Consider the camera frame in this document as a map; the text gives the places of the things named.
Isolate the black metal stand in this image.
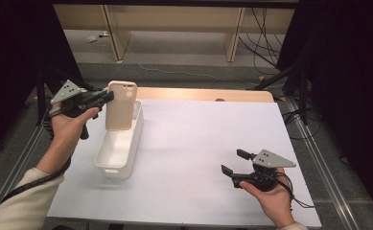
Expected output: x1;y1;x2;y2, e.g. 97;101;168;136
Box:
253;58;311;127
34;65;96;127

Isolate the white paper sheet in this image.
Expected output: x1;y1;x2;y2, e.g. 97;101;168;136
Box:
46;98;323;230

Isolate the person's right hand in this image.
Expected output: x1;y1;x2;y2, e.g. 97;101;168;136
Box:
239;167;296;226

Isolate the beige phone case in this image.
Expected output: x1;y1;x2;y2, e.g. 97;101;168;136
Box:
105;80;139;131

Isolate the white floor cable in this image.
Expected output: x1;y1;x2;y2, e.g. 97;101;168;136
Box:
123;39;286;90

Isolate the black hanging cable bundle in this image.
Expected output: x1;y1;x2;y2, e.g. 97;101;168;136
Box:
237;7;286;69

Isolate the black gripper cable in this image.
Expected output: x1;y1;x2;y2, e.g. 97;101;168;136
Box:
1;103;73;205
275;172;316;211

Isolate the beige wooden desk frame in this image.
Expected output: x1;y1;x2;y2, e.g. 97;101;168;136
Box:
52;4;296;63

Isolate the white plastic storage bin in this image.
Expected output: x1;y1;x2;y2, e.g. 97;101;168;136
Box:
93;100;145;179

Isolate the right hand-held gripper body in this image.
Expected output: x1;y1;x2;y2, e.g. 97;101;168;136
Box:
231;149;297;193

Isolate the dark curtain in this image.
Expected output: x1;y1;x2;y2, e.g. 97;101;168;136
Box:
0;0;84;159
274;0;373;224

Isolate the black floor cable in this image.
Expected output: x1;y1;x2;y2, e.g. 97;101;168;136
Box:
282;107;323;142

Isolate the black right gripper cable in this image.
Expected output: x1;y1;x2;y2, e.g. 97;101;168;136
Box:
275;172;316;211

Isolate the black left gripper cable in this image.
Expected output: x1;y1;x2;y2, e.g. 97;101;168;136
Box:
1;103;73;205

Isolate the person's left hand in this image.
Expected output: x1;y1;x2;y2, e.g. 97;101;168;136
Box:
50;106;101;158

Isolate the metal floor rail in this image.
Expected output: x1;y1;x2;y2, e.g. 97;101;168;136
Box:
285;96;362;230
0;124;48;224

